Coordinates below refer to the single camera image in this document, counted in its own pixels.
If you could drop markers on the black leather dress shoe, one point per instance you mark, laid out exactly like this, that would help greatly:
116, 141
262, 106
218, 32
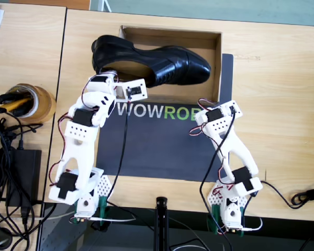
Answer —
172, 65

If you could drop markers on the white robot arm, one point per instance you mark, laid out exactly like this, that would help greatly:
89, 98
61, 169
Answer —
235, 149
81, 136

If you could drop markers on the open cardboard box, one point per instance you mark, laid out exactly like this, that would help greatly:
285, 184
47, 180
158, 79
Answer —
172, 39

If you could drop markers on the black WOWROBO mat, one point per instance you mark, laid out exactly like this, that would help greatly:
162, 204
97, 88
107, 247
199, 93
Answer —
159, 149

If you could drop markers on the brown packing tape roll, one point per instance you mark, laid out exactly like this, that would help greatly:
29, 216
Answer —
45, 107

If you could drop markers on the green table clamp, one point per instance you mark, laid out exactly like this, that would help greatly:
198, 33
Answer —
215, 217
73, 220
242, 219
103, 206

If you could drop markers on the large black power brick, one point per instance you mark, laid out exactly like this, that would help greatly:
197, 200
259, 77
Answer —
32, 170

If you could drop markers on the black perforated desk panel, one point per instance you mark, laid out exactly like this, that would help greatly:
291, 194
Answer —
55, 241

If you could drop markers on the wrist camera white plate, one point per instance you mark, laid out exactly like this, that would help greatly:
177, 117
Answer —
136, 90
231, 108

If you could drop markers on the white metal frame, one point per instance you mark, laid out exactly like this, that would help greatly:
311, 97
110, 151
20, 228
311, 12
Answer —
104, 5

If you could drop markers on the black camera stand pole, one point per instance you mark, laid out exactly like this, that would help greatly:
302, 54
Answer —
162, 222

